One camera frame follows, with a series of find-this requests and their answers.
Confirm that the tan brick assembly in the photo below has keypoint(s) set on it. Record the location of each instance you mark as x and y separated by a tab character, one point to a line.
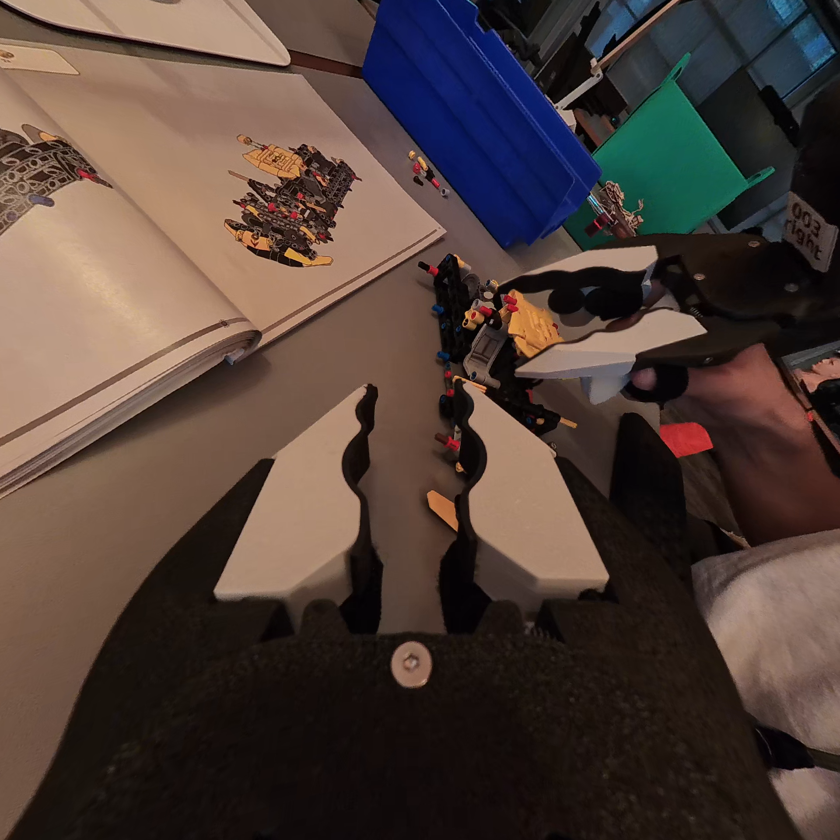
620	203

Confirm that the black perforated pad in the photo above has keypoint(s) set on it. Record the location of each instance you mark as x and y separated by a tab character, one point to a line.
646	485

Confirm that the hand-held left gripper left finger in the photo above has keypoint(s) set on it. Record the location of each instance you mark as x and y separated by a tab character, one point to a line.
295	525

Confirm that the person's right hand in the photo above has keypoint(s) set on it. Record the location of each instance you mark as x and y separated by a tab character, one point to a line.
728	394

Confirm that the open instruction booklet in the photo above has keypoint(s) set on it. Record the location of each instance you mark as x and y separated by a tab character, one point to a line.
131	262

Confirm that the red and black pin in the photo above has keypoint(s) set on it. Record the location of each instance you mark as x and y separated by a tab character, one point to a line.
433	178

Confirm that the green box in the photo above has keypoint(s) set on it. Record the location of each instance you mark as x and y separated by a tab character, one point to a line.
656	151

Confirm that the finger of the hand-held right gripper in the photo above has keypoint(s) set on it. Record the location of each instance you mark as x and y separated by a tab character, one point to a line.
590	361
590	262

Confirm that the white document stand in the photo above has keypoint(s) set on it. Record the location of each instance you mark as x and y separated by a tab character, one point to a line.
197	26

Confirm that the yellow black toy brick car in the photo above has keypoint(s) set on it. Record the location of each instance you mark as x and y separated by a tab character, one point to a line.
485	341

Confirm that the blue plastic bin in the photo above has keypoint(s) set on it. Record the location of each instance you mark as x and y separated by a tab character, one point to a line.
472	118

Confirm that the grey desk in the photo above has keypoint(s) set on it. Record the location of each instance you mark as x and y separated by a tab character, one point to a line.
131	525

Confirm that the person's white clothing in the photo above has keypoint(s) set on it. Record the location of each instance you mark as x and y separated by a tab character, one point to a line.
774	623

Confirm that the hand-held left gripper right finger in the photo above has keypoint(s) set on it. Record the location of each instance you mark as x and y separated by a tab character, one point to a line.
531	518

